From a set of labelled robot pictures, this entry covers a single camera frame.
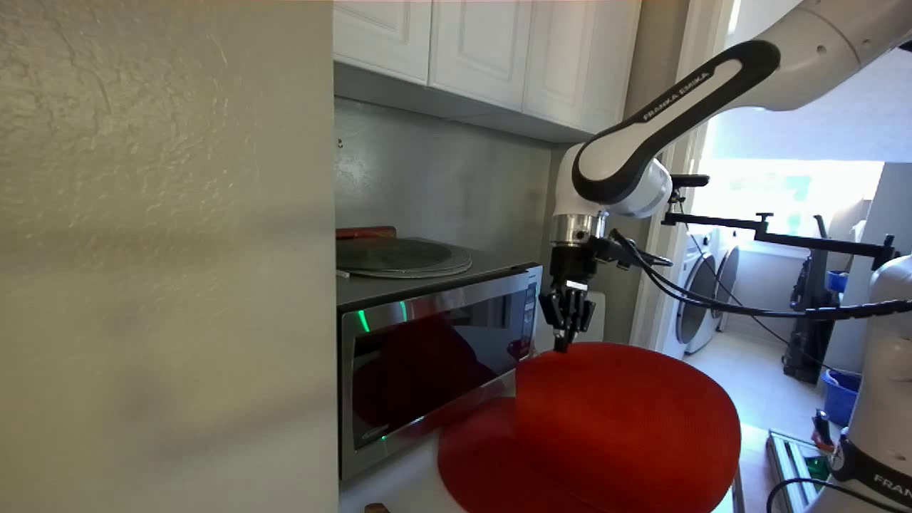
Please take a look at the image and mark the stainless steel microwave oven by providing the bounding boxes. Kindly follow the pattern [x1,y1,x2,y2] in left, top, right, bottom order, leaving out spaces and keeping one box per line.
[337,248,547,486]

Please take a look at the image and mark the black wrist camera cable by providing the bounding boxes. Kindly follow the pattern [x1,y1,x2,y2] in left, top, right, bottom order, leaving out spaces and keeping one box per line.
[607,226,912,323]

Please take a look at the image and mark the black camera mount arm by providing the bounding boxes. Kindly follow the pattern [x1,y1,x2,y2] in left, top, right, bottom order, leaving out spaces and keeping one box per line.
[662,172,900,269]

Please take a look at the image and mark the white upper kitchen cabinets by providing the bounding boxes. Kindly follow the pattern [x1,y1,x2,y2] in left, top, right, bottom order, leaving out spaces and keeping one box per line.
[333,0,645,146]

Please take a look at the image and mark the blue plastic bucket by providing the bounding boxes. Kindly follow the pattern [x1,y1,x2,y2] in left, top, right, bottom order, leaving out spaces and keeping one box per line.
[822,367,863,427]

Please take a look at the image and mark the black base cable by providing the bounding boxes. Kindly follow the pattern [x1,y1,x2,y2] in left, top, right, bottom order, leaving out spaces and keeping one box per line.
[761,470,896,513]

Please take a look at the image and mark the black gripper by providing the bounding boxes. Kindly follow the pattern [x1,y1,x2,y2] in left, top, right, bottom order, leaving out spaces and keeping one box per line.
[540,242,601,355]

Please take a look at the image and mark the black upright vacuum cleaner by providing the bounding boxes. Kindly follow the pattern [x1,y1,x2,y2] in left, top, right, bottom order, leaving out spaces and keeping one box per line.
[782,213,843,387]

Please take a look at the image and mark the aluminium rail robot base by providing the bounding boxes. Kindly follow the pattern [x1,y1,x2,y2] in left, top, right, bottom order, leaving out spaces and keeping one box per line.
[735,424,840,513]

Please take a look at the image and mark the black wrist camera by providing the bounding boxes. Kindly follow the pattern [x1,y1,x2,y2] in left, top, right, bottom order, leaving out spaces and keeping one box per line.
[594,238,651,275]

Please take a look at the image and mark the thin orange round placemat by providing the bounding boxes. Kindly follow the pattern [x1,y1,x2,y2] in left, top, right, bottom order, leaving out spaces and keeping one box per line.
[510,340,745,513]

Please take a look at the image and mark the white front-load dryer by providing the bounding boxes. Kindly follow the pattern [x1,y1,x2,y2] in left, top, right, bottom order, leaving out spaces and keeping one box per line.
[709,231,745,336]

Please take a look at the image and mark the white front-load washing machine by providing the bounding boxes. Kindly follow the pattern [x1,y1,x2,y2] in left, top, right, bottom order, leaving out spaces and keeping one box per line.
[654,226,721,382]

